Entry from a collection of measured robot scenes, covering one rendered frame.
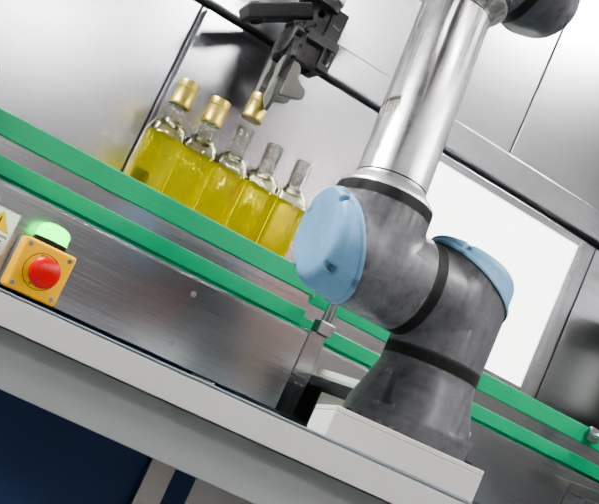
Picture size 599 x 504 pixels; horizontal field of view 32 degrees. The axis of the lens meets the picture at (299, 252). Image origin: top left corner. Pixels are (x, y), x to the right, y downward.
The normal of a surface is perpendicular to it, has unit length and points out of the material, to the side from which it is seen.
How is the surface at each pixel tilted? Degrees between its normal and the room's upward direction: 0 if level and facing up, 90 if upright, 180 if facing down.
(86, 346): 90
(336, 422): 90
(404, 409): 72
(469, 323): 93
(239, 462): 90
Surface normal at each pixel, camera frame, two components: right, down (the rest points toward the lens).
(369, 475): 0.11, -0.11
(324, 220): -0.85, -0.32
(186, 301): 0.41, 0.04
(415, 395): -0.01, -0.50
